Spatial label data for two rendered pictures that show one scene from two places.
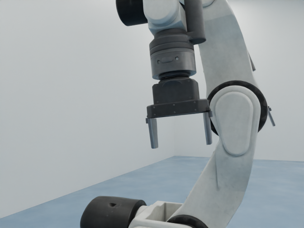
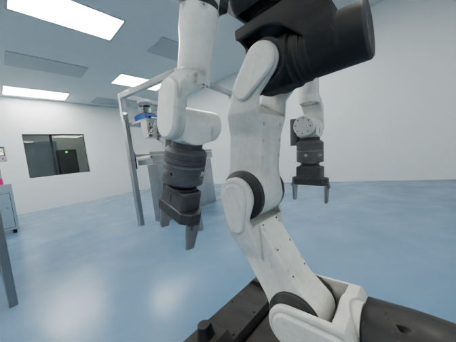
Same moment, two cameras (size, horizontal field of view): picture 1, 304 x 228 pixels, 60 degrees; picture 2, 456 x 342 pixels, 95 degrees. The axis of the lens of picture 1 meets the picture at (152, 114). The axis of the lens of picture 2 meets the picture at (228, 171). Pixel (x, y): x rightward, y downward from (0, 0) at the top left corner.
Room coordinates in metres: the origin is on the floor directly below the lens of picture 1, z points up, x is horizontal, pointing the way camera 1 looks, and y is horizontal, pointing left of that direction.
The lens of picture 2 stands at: (1.30, -0.06, 0.72)
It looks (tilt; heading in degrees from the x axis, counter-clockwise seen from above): 3 degrees down; 200
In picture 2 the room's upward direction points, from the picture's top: 7 degrees counter-clockwise
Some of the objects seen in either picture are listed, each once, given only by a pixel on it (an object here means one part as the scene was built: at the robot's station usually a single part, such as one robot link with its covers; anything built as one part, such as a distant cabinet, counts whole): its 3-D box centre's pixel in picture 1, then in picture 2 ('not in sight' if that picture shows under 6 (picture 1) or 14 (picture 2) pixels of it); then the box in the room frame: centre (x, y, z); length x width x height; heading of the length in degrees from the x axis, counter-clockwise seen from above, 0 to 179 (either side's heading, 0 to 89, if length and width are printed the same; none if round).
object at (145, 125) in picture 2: not in sight; (151, 129); (-0.89, -1.82, 1.20); 0.22 x 0.11 x 0.20; 170
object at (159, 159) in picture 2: not in sight; (180, 157); (-1.48, -1.84, 0.83); 1.30 x 0.29 x 0.10; 170
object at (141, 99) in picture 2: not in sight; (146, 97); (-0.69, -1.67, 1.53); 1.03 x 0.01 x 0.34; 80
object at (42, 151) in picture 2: not in sight; (58, 155); (-2.62, -6.51, 1.43); 1.38 x 0.01 x 1.16; 158
